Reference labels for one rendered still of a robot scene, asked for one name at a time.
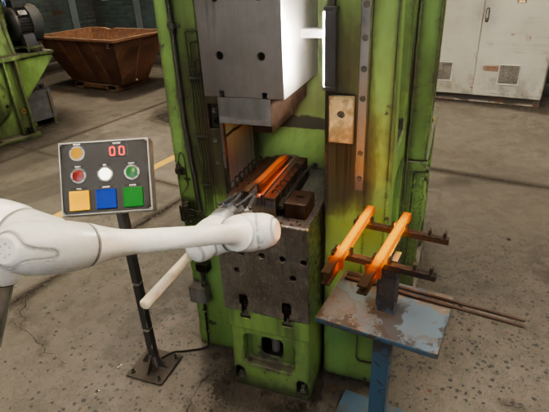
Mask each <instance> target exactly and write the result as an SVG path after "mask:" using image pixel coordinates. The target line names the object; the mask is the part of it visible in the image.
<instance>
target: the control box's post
mask: <svg viewBox="0 0 549 412"><path fill-rule="evenodd" d="M116 216H117V220H118V226H119V229H131V228H132V226H131V222H130V218H129V214H128V213H116ZM126 258H127V264H128V268H129V272H130V276H131V279H132V283H133V284H139V283H140V282H141V281H142V277H141V270H140V266H139V262H138V258H137V254H134V255H128V256H126ZM133 290H134V294H135V297H136V304H137V308H138V311H139V315H140V319H141V326H142V329H146V330H149V329H150V328H151V327H152V323H151V319H150V312H149V309H144V308H142V307H141V305H140V300H141V299H142V298H143V297H144V296H145V289H144V285H143V282H142V283H141V284H140V285H139V286H133ZM143 333H144V336H145V344H146V347H147V352H148V355H149V356H152V357H153V360H154V367H155V368H156V367H158V366H157V363H156V359H155V354H156V353H157V354H158V350H157V346H156V342H155V338H154V331H153V328H152V329H151V330H150V331H149V332H147V333H146V332H145V331H143Z"/></svg>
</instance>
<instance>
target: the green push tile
mask: <svg viewBox="0 0 549 412"><path fill-rule="evenodd" d="M139 206H144V193H143V186H135V187H123V207H124V208H128V207H139Z"/></svg>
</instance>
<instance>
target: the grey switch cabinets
mask: <svg viewBox="0 0 549 412"><path fill-rule="evenodd" d="M548 68H549V0H447V2H446V9H445V17H444V30H443V37H442V45H441V52H440V65H439V73H438V80H437V87H436V94H435V98H442V99H450V100H460V101H476V102H485V103H494V104H503V105H519V106H528V107H534V108H538V106H539V101H540V99H541V98H542V93H543V90H544V86H545V82H546V78H547V71H548Z"/></svg>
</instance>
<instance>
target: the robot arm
mask: <svg viewBox="0 0 549 412"><path fill-rule="evenodd" d="M256 193H257V185H255V186H254V187H253V188H252V189H251V190H250V191H249V192H248V196H247V197H245V198H244V199H243V192H242V191H241V190H240V191H239V193H238V194H237V193H233V194H232V195H231V196H229V197H228V198H227V199H225V200H223V201H221V202H220V203H218V208H217V209H216V210H215V211H214V212H213V213H212V214H211V215H209V216H208V217H207V218H204V219H203V220H202V221H201V222H199V223H198V224H197V225H196V226H178V227H163V228H149V229H116V228H111V227H106V226H99V225H95V224H91V223H87V222H73V221H65V220H64V219H63V218H61V217H56V216H52V215H51V214H48V213H44V212H41V211H38V210H36V209H34V208H31V207H30V206H28V205H26V204H21V203H18V202H15V201H11V200H8V199H0V349H1V345H2V338H3V334H4V330H5V326H6V322H7V315H8V311H9V307H10V303H11V296H12V292H13V289H14V284H17V283H18V282H19V281H20V280H21V279H22V277H23V276H24V275H55V274H63V273H69V272H73V271H77V270H81V269H84V268H88V267H92V266H95V265H98V264H100V263H102V262H107V261H109V260H112V259H115V258H120V257H124V256H128V255H134V254H140V253H153V252H161V251H168V250H174V249H185V251H186V253H187V255H188V256H189V258H190V259H192V260H193V261H195V262H205V261H207V260H209V259H211V258H213V257H214V256H218V255H220V254H222V253H227V252H231V251H235V252H238V253H248V252H254V251H257V250H262V249H267V248H269V247H271V246H273V245H275V244H276V243H277V242H278V240H279V238H280V233H281V230H280V224H279V221H278V220H277V219H276V218H275V217H274V216H272V215H269V214H267V213H253V212H252V210H253V208H254V206H255V204H256V202H257V198H256ZM246 207H247V208H246ZM245 208H246V209H245Z"/></svg>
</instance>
